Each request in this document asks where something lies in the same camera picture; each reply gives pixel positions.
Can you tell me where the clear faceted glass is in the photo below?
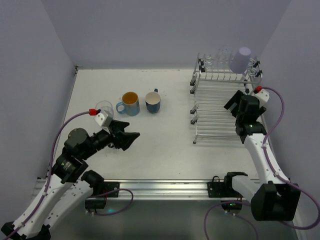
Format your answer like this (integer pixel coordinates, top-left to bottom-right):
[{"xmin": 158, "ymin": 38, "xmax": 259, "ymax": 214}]
[{"xmin": 95, "ymin": 100, "xmax": 114, "ymax": 117}]

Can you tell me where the light blue butterfly mug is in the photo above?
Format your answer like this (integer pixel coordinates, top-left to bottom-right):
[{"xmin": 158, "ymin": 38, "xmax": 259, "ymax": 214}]
[{"xmin": 115, "ymin": 91, "xmax": 140, "ymax": 117}]

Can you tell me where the dark blue faceted mug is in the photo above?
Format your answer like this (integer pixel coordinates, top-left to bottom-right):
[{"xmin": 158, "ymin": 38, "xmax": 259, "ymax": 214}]
[{"xmin": 145, "ymin": 88, "xmax": 161, "ymax": 114}]

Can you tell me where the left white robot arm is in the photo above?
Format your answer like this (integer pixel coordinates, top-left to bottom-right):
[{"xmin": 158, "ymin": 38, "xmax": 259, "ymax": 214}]
[{"xmin": 1, "ymin": 120, "xmax": 140, "ymax": 240}]

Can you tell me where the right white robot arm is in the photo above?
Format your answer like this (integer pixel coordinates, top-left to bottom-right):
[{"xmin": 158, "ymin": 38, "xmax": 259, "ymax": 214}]
[{"xmin": 224, "ymin": 90, "xmax": 301, "ymax": 221}]

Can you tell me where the silver metal dish rack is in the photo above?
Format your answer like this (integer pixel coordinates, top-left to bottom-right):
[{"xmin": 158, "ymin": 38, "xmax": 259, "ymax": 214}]
[{"xmin": 189, "ymin": 54, "xmax": 263, "ymax": 147}]

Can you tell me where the clear glass on rack top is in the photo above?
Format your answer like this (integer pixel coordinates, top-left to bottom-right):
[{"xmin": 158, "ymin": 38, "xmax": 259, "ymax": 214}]
[{"xmin": 215, "ymin": 44, "xmax": 232, "ymax": 70}]

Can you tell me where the lavender plastic cup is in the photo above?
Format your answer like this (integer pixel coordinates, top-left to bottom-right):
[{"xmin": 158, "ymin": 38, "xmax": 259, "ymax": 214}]
[{"xmin": 229, "ymin": 47, "xmax": 252, "ymax": 74}]

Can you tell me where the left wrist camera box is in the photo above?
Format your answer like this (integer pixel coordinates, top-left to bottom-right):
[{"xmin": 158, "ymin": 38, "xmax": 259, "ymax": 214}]
[{"xmin": 94, "ymin": 109, "xmax": 114, "ymax": 128}]

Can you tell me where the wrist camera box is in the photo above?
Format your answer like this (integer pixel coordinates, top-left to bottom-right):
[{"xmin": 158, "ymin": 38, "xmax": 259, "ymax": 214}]
[
  {"xmin": 252, "ymin": 85, "xmax": 270, "ymax": 107},
  {"xmin": 94, "ymin": 109, "xmax": 114, "ymax": 128}
]

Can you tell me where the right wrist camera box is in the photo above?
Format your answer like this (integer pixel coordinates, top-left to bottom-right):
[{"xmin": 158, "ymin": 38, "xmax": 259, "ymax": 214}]
[{"xmin": 252, "ymin": 85, "xmax": 270, "ymax": 107}]

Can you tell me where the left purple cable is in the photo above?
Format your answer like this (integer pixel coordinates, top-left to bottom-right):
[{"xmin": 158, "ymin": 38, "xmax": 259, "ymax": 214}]
[{"xmin": 0, "ymin": 108, "xmax": 135, "ymax": 240}]

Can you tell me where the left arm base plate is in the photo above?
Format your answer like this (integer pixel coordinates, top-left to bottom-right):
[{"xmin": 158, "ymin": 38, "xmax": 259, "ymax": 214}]
[{"xmin": 98, "ymin": 181, "xmax": 120, "ymax": 198}]

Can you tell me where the aluminium mounting rail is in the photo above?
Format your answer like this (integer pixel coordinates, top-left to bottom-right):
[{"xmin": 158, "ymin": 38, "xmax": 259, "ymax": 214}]
[{"xmin": 31, "ymin": 177, "xmax": 297, "ymax": 201}]

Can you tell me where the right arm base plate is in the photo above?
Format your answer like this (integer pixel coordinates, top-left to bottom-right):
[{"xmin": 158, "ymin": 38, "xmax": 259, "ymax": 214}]
[{"xmin": 206, "ymin": 175, "xmax": 227, "ymax": 198}]

